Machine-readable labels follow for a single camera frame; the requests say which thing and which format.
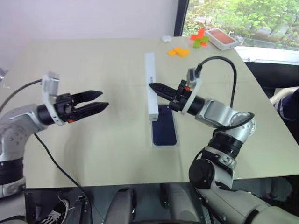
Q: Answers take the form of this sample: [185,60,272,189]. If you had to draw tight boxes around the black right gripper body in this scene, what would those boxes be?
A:
[168,79,194,113]

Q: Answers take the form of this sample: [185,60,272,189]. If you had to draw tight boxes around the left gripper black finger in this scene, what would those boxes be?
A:
[71,90,103,104]
[74,101,110,118]

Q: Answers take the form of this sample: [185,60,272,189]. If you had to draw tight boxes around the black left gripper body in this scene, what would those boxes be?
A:
[54,92,79,124]

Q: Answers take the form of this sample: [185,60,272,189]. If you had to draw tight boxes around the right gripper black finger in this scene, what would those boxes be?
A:
[156,91,176,103]
[149,82,180,98]

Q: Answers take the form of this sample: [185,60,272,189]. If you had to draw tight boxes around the long white box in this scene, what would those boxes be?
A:
[144,52,160,122]

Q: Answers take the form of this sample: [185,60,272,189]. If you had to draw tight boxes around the dark blue smartphone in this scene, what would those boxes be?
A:
[151,104,178,146]

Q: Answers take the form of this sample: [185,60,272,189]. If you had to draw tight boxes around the orange box with white rim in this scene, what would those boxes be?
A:
[206,28,240,51]

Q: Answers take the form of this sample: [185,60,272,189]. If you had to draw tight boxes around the green building block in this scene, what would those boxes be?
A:
[192,35,209,48]

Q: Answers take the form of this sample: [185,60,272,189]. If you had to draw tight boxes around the orange building block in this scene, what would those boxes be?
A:
[190,28,206,41]

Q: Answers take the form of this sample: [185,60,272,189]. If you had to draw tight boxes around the beige rounded chair rim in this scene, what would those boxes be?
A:
[269,86,299,108]

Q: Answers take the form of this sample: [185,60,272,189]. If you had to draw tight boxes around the white window sill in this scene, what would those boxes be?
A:
[234,46,299,63]

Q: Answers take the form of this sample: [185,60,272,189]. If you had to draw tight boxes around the grey rounded leg shell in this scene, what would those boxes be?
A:
[160,182,196,224]
[109,186,138,224]

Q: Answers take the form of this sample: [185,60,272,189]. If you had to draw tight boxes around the black metal strut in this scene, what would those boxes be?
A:
[67,195,92,224]

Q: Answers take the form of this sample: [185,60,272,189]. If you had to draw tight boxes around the navy striped garment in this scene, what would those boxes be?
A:
[275,91,299,122]

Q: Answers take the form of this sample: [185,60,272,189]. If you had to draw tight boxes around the black and white sneaker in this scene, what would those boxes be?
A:
[35,192,78,224]

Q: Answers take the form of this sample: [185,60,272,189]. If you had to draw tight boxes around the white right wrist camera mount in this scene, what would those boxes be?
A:
[181,67,203,115]

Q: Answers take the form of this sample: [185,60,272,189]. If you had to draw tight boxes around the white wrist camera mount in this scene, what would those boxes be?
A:
[41,70,71,127]
[181,67,203,115]

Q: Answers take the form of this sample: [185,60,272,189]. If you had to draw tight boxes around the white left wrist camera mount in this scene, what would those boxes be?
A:
[41,70,71,127]

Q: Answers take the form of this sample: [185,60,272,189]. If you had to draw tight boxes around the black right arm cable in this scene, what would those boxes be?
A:
[196,56,255,128]

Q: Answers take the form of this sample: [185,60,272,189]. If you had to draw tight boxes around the dark window frame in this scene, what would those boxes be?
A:
[174,0,190,37]

